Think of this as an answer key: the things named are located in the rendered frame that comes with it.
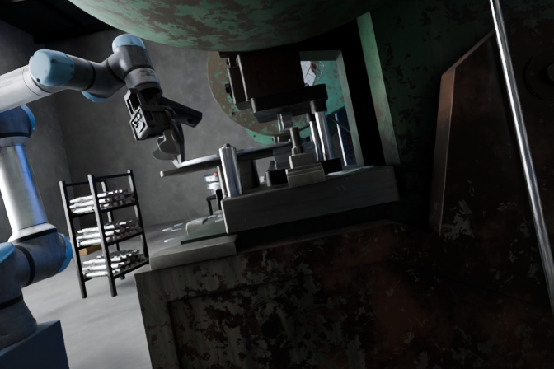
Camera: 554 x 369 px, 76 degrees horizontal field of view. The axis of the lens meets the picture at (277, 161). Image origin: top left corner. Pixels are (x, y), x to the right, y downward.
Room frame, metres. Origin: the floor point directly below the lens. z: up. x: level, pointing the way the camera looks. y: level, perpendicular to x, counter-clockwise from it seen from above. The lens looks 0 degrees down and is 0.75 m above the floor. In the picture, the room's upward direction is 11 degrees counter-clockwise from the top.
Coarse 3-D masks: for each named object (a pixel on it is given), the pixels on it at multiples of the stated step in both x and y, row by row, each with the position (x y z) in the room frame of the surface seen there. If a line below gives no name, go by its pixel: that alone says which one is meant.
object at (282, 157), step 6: (306, 144) 0.75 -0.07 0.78; (312, 144) 0.75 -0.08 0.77; (276, 150) 0.75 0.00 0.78; (282, 150) 0.75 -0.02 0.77; (288, 150) 0.75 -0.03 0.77; (306, 150) 0.75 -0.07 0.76; (312, 150) 0.75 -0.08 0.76; (276, 156) 0.75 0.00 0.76; (282, 156) 0.75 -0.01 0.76; (288, 156) 0.75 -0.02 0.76; (276, 162) 0.75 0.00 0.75; (282, 162) 0.75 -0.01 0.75; (288, 162) 0.75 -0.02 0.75; (276, 168) 0.75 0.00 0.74; (282, 168) 0.75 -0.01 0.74
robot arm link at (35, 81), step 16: (32, 64) 0.75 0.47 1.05; (48, 64) 0.73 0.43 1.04; (64, 64) 0.75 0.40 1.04; (80, 64) 0.79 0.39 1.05; (0, 80) 0.80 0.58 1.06; (16, 80) 0.78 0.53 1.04; (32, 80) 0.77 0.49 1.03; (48, 80) 0.74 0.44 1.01; (64, 80) 0.77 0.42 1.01; (80, 80) 0.80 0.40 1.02; (0, 96) 0.81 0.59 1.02; (16, 96) 0.80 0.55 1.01; (32, 96) 0.81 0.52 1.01; (0, 112) 0.86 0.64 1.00
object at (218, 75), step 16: (208, 64) 2.16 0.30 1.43; (224, 64) 2.15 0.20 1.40; (320, 64) 2.12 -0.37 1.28; (336, 64) 2.11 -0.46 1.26; (224, 80) 2.15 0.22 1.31; (320, 80) 2.12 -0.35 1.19; (336, 80) 2.11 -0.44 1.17; (224, 96) 2.15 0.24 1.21; (336, 96) 2.11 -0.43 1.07; (224, 112) 2.15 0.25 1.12; (240, 112) 2.15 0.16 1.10; (336, 112) 2.29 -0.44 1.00; (256, 128) 2.14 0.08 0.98; (272, 128) 2.14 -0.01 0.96; (304, 128) 2.26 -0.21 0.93; (336, 128) 2.39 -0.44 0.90; (336, 144) 2.32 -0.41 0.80; (352, 144) 2.31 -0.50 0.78; (352, 160) 2.31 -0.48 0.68
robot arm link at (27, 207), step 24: (0, 120) 0.98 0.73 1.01; (24, 120) 1.04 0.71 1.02; (0, 144) 0.98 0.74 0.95; (24, 144) 1.03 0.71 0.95; (0, 168) 0.98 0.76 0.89; (24, 168) 1.01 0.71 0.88; (24, 192) 0.99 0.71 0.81; (24, 216) 0.98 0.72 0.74; (24, 240) 0.96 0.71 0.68; (48, 240) 0.99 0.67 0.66; (48, 264) 0.98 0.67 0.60
